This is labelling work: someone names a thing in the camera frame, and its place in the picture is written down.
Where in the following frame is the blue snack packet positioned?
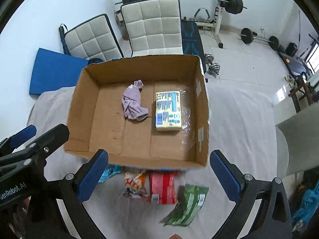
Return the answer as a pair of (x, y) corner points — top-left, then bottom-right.
(98, 164), (122, 183)

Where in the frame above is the orange panda snack packet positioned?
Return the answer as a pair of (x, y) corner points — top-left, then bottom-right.
(123, 167), (149, 199)

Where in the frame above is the green snack packet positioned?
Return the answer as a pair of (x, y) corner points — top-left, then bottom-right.
(160, 184), (209, 227)

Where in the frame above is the red snack packet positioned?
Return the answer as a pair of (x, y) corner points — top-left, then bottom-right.
(148, 171), (178, 205)

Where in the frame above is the lilac cloth bundle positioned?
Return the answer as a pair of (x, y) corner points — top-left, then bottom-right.
(122, 80), (149, 121)

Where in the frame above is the yellow tissue pack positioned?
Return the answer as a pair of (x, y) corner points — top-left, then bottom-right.
(155, 91), (182, 131)

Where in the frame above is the grey chair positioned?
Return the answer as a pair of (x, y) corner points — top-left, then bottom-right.
(275, 103), (318, 178)

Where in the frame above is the blue foam mat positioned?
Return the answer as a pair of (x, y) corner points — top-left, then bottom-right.
(29, 48), (88, 95)

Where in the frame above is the grey table cloth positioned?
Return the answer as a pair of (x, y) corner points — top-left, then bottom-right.
(26, 83), (282, 239)

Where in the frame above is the cardboard milk carton box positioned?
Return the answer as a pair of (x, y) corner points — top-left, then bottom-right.
(64, 55), (209, 170)

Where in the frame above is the dark blue cloth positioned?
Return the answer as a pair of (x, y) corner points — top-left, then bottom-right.
(88, 58), (103, 65)

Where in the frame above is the brown wooden chair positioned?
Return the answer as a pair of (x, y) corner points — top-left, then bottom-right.
(289, 72), (313, 113)

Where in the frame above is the left white quilted chair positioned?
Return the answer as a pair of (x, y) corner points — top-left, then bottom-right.
(58, 14), (124, 61)

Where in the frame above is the white quilted chair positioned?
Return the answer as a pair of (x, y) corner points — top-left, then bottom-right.
(58, 14), (124, 61)
(121, 0), (183, 57)

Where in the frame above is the black treadmill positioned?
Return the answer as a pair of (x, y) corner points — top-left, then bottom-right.
(278, 52), (313, 78)

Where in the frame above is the chrome dumbbell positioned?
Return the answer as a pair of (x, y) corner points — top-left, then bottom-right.
(204, 54), (220, 77)

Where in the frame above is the right white quilted chair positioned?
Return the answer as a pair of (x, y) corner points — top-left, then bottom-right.
(121, 0), (183, 57)

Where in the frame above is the floor barbell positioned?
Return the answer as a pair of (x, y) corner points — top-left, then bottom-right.
(239, 27), (280, 51)

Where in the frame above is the blue black weight bench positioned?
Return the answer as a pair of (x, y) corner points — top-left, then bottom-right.
(181, 20), (207, 73)

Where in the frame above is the white weight rack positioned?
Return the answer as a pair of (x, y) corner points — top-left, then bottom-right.
(196, 0), (224, 49)

